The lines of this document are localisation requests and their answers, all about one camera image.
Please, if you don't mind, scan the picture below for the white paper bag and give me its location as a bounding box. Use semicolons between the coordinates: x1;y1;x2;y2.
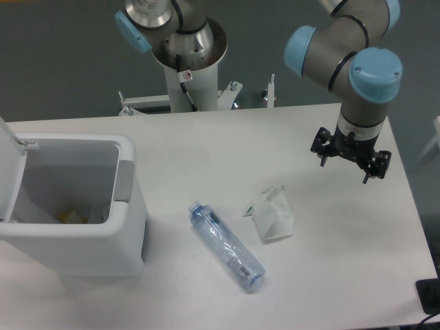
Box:
243;185;294;243

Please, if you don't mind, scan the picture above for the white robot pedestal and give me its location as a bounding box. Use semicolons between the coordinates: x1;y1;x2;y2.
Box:
153;18;228;94

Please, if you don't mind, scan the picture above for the yellow trash inside can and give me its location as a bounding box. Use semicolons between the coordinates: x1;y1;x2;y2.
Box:
56;204;111;225

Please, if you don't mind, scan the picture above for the white furniture at right edge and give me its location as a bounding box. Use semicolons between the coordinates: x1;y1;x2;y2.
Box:
418;116;440;162

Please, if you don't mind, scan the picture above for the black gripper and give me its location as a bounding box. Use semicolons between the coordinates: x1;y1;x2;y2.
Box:
310;126;392;184

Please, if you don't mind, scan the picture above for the black cable on pedestal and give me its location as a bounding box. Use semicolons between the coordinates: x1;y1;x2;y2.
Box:
175;53;199;112

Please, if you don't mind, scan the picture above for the white trash can lid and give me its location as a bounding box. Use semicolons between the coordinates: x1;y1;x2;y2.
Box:
1;118;38;221

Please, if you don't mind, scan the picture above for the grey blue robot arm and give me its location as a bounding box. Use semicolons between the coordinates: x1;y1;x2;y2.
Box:
115;1;403;179

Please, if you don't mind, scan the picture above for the white trash can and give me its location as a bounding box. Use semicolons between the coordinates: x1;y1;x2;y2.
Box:
1;133;148;276

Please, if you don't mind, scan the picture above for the white metal base frame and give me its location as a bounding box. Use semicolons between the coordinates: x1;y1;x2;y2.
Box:
118;73;278;116

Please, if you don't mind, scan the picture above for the clear blue plastic bottle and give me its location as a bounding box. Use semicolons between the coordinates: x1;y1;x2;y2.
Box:
188;201;265;292

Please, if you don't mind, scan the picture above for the black device at table edge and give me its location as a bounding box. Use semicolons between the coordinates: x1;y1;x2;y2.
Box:
415;278;439;314

